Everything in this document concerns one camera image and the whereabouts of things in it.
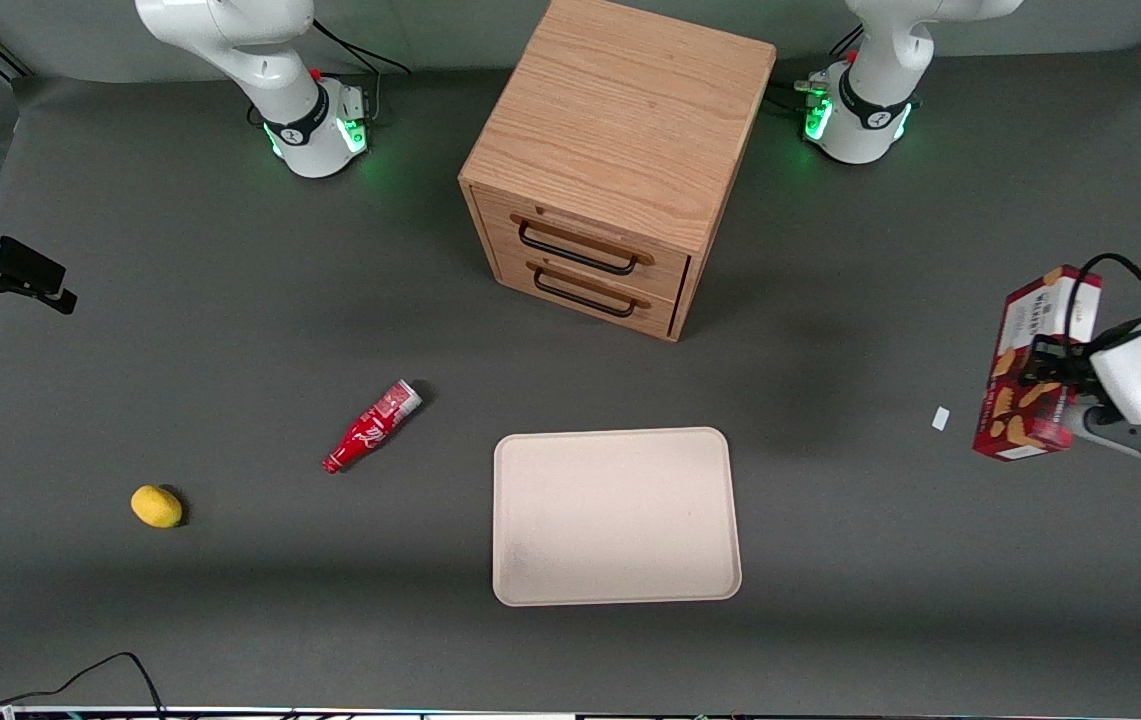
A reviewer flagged red cookie box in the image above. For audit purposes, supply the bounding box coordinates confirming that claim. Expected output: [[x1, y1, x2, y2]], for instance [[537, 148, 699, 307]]
[[972, 265, 1104, 462]]

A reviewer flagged beige plastic tray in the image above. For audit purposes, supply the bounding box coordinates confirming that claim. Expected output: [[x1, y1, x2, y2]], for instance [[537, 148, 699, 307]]
[[493, 427, 743, 607]]

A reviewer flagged yellow lemon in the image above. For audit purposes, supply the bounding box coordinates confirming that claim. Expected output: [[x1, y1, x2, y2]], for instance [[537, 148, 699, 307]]
[[130, 485, 184, 529]]

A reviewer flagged red cola bottle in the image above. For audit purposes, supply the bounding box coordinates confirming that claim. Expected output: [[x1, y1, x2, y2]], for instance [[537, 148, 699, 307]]
[[322, 379, 424, 475]]

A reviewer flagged wooden drawer front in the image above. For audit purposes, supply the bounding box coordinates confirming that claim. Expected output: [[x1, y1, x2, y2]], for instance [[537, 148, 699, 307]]
[[495, 246, 682, 337], [474, 187, 692, 302]]

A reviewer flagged wooden drawer cabinet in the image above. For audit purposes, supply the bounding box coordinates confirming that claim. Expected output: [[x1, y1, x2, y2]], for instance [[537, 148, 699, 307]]
[[458, 0, 778, 343]]

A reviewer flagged thin black cable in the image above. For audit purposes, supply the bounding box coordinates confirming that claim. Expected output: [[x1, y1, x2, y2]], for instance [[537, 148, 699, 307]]
[[0, 651, 167, 720]]

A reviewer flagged black arm base cable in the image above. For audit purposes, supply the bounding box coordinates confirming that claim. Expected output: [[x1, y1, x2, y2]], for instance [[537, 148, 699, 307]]
[[310, 18, 413, 77], [768, 28, 865, 113]]

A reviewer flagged black drawer handle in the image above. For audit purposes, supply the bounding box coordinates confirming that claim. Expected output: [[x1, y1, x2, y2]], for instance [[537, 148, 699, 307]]
[[517, 220, 640, 276], [532, 267, 638, 319]]

